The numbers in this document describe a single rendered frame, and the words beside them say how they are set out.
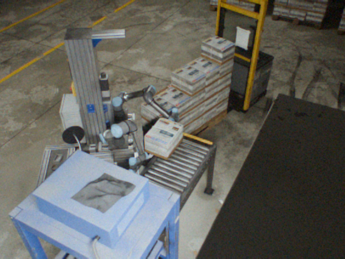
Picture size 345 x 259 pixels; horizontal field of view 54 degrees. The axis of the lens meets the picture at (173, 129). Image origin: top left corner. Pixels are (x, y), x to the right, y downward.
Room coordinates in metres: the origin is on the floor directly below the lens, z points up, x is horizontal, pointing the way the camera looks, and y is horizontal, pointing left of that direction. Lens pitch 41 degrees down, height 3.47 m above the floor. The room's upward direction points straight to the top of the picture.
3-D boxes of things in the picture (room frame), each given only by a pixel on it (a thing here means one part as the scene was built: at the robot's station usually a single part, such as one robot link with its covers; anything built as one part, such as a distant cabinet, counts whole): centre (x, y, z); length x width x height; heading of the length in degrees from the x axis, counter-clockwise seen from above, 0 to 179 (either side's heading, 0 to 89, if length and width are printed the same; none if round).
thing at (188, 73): (3.89, -0.22, 1.06); 0.37 x 0.29 x 0.01; 46
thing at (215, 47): (4.32, -0.63, 0.65); 0.39 x 0.30 x 1.29; 45
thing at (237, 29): (4.64, -0.95, 1.27); 0.57 x 0.01 x 0.65; 45
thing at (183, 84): (3.90, -0.21, 0.95); 0.38 x 0.29 x 0.23; 46
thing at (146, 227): (1.42, 0.53, 1.50); 0.94 x 0.68 x 0.10; 62
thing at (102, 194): (1.37, 0.44, 1.78); 0.32 x 0.28 x 0.05; 62
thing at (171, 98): (3.81, -0.12, 0.42); 1.17 x 0.39 x 0.83; 135
